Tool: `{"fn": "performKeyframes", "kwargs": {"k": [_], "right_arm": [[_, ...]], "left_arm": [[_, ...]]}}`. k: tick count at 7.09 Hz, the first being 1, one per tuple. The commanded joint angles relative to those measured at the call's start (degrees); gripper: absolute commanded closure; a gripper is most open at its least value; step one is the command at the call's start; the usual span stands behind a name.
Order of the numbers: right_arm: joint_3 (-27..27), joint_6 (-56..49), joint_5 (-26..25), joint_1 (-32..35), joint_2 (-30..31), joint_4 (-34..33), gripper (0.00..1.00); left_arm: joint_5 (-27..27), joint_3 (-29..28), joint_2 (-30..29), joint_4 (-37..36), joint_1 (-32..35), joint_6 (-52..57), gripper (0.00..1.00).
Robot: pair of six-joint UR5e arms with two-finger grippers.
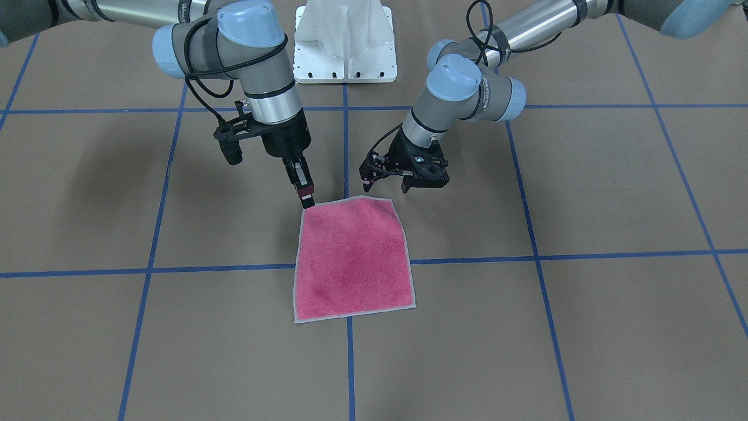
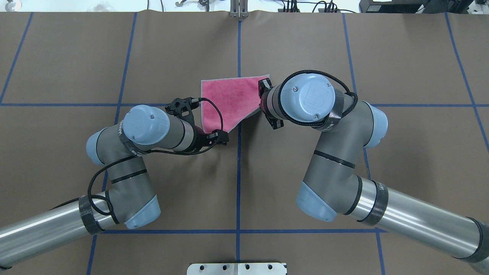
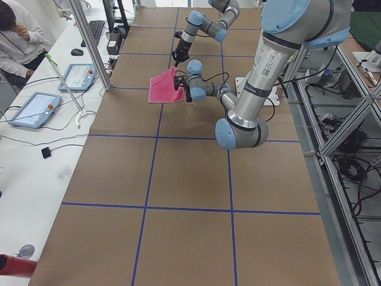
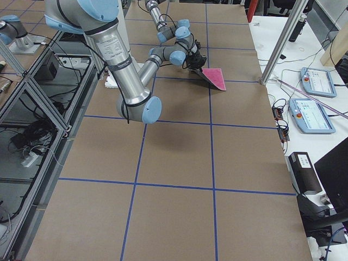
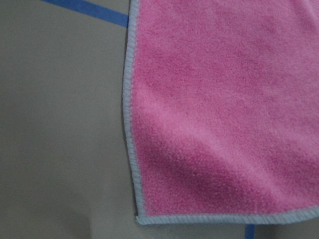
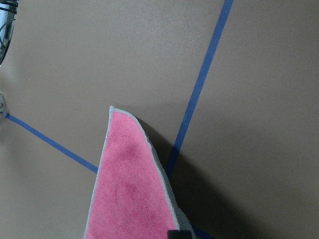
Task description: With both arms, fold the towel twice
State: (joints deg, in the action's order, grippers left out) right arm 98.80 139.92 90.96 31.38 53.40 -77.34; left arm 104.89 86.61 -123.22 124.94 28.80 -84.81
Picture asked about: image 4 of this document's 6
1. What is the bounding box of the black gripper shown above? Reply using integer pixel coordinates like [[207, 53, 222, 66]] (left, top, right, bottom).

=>
[[187, 52, 206, 70]]

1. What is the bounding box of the pink and grey towel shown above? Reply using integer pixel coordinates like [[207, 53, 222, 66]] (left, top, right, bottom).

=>
[[189, 68, 226, 91]]

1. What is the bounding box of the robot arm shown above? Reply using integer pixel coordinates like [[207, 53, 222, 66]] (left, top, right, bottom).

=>
[[145, 1, 201, 54], [45, 1, 207, 123]]

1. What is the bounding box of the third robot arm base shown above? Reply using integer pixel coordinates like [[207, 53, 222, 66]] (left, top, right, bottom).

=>
[[1, 15, 48, 55]]

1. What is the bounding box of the orange circuit board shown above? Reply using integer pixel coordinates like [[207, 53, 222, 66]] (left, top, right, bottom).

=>
[[272, 106, 283, 120]]

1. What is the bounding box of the black cylinder on desk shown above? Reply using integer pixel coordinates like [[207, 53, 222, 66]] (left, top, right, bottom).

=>
[[288, 14, 307, 42]]

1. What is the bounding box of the upper teach pendant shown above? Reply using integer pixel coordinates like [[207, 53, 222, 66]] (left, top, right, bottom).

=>
[[300, 67, 337, 98]]

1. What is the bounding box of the teach pendant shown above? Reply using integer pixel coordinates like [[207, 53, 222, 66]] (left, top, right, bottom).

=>
[[300, 67, 337, 98], [289, 98, 336, 134]]

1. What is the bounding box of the lower teach pendant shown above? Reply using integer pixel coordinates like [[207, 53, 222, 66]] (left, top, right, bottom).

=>
[[289, 98, 336, 134]]

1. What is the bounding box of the black and white box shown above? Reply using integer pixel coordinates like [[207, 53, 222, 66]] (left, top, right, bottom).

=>
[[288, 152, 322, 195]]

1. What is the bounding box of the thin metal rod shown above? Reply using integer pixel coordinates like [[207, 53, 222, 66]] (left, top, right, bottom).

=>
[[270, 78, 347, 119]]

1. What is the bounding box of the black computer monitor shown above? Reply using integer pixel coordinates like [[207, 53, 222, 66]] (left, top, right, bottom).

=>
[[314, 138, 348, 212]]

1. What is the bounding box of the aluminium frame shelf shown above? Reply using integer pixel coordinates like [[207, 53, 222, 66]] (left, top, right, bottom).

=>
[[1, 32, 103, 260]]

